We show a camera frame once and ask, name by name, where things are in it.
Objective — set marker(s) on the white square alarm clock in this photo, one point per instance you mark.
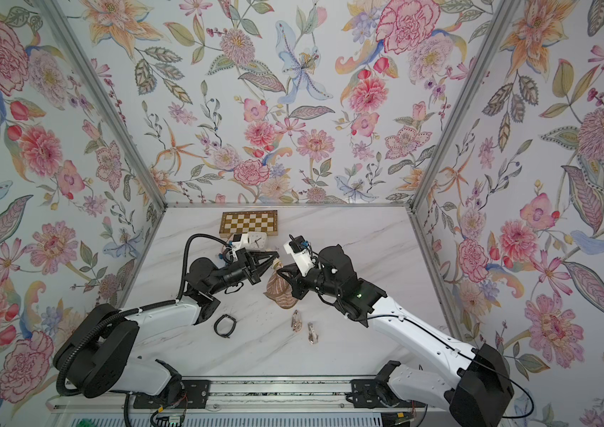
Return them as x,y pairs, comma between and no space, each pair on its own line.
256,241

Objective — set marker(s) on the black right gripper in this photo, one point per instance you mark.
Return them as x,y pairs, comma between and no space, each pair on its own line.
299,278

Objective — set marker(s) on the wooden chessboard box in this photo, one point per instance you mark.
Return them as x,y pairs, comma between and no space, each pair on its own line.
249,221

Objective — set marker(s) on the brown striped cloth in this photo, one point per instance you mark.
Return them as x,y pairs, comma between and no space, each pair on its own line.
279,291

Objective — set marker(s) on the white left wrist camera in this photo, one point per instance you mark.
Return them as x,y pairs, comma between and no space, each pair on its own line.
239,241

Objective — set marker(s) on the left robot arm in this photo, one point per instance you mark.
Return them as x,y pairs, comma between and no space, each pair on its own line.
105,353

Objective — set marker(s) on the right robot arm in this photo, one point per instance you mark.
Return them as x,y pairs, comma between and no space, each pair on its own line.
471,383

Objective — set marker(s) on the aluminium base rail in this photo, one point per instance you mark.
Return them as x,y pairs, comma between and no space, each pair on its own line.
327,400

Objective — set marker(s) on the black band wristwatch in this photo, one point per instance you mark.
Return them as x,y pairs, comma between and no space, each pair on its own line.
225,326

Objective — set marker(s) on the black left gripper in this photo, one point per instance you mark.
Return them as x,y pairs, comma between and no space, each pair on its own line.
251,264

